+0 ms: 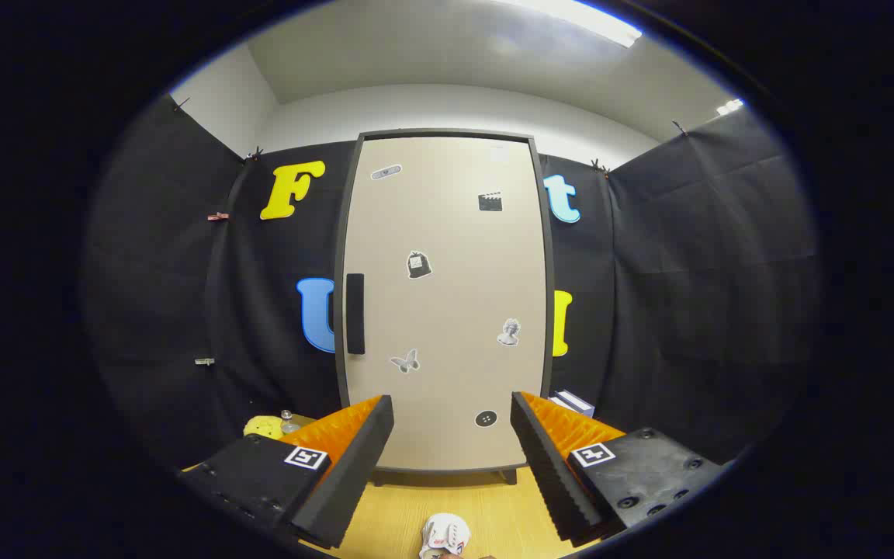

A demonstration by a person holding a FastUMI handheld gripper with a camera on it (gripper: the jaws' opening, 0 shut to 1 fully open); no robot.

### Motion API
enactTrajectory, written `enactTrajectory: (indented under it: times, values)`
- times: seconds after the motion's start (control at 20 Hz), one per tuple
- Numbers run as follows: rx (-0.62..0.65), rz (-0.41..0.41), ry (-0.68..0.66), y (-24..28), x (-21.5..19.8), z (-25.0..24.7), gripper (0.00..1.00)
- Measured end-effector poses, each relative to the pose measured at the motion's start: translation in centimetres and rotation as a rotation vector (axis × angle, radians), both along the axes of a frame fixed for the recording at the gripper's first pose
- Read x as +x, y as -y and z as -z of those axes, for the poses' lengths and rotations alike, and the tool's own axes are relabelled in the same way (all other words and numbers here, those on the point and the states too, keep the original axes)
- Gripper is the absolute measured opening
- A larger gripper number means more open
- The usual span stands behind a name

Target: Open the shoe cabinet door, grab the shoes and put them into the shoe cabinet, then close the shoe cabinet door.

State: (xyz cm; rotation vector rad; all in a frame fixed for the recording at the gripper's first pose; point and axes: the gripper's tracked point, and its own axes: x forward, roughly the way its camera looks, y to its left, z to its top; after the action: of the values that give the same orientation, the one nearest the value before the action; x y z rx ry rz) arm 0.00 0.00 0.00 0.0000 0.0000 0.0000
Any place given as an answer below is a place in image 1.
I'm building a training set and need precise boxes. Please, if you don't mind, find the white shoe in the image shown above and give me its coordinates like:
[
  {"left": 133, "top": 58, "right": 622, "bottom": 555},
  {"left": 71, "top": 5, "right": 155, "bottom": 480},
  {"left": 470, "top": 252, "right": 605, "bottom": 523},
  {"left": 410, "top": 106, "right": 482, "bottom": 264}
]
[{"left": 420, "top": 512, "right": 471, "bottom": 559}]

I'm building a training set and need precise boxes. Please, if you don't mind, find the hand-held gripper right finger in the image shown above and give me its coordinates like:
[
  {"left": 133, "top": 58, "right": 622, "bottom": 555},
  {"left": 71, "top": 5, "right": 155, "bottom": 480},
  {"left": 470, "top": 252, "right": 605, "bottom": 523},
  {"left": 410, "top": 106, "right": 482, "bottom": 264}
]
[{"left": 511, "top": 391, "right": 727, "bottom": 544}]

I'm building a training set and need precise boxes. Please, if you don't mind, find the dark grey shoe cabinet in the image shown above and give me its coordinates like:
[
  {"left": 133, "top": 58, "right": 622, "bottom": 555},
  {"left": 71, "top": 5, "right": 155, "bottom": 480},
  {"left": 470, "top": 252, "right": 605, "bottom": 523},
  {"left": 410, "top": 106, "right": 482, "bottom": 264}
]
[{"left": 334, "top": 128, "right": 558, "bottom": 487}]

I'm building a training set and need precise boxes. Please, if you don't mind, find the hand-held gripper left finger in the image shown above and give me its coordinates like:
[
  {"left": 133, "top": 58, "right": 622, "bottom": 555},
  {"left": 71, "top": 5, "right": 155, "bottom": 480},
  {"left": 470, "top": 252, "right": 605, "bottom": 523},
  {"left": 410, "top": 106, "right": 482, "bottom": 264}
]
[{"left": 183, "top": 394, "right": 395, "bottom": 550}]

